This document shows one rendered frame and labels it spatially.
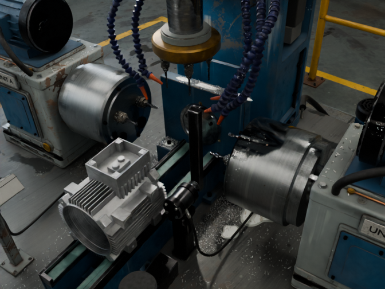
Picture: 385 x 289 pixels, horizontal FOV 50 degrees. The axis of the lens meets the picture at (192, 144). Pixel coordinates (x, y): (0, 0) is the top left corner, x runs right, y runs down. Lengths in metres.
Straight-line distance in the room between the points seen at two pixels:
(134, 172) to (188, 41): 0.34
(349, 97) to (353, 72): 0.41
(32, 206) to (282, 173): 0.84
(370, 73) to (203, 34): 2.93
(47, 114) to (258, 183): 0.75
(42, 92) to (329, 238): 0.94
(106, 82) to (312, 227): 0.72
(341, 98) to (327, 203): 2.57
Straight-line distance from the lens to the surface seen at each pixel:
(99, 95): 1.26
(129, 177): 0.99
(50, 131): 1.48
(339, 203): 0.91
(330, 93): 3.50
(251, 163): 1.01
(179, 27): 1.05
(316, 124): 1.72
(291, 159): 0.99
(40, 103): 1.43
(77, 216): 1.11
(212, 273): 1.19
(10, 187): 1.14
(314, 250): 1.05
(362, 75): 3.83
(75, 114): 1.33
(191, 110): 0.95
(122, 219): 0.96
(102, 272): 1.08
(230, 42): 1.28
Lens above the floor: 1.79
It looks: 39 degrees down
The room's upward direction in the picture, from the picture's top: 2 degrees counter-clockwise
